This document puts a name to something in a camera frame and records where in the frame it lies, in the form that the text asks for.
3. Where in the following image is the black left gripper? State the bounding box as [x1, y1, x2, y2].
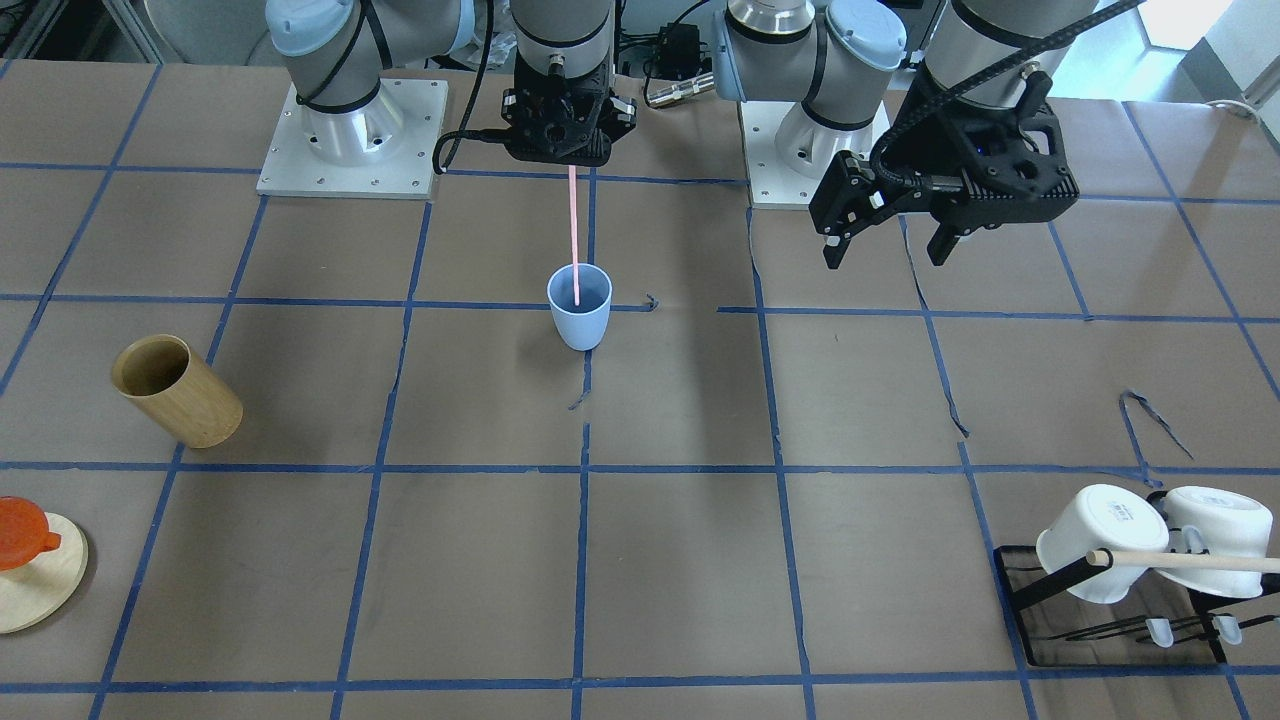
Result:
[808, 72, 1080, 270]

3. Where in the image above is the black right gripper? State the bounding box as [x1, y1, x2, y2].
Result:
[500, 88, 637, 167]

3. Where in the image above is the pink chopstick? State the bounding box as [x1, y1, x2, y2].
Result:
[567, 165, 581, 307]

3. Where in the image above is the light blue plastic cup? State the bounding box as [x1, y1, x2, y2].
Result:
[547, 263, 613, 352]

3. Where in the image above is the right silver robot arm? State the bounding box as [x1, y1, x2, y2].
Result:
[265, 1, 637, 167]

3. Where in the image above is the wooden rack dowel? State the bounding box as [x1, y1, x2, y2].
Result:
[1083, 548, 1280, 574]

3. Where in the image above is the white mug near rack end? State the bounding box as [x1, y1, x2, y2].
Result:
[1155, 486, 1274, 600]

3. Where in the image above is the bamboo cylinder holder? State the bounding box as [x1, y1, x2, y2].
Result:
[110, 334, 244, 448]

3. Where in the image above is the orange mug on tree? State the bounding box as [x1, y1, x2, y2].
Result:
[1, 496, 61, 571]

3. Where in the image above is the wooden mug tree stand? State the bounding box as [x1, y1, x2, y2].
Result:
[1, 512, 90, 634]

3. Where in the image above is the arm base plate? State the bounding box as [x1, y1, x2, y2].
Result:
[256, 79, 449, 201]
[739, 102, 890, 211]

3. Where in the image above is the black wire mug rack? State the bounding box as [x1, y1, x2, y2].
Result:
[993, 544, 1277, 667]

